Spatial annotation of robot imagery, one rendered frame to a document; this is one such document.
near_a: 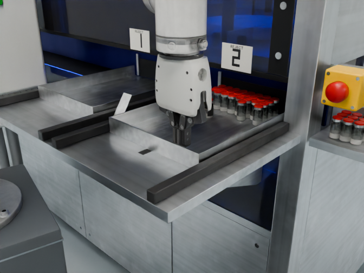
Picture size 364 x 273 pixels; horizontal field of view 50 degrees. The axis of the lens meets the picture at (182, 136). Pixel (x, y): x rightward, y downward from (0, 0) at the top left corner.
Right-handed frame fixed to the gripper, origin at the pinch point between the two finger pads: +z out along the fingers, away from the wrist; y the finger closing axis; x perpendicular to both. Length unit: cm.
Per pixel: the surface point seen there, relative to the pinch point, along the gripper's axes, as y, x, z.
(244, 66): 4.5, -25.5, -7.9
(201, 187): -9.8, 5.7, 4.4
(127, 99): 23.6, -6.2, -0.5
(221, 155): -7.4, -2.6, 2.4
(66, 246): 97, -21, 92
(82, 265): 80, -19, 92
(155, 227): 37, -25, 53
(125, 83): 48, -25, 4
